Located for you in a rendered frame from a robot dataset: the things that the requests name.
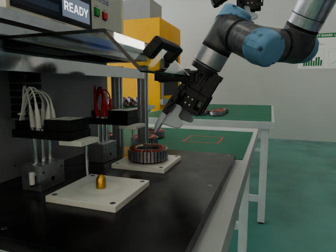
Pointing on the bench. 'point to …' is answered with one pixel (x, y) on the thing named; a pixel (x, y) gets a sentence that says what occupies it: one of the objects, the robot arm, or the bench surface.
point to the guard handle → (161, 43)
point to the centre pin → (101, 181)
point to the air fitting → (32, 178)
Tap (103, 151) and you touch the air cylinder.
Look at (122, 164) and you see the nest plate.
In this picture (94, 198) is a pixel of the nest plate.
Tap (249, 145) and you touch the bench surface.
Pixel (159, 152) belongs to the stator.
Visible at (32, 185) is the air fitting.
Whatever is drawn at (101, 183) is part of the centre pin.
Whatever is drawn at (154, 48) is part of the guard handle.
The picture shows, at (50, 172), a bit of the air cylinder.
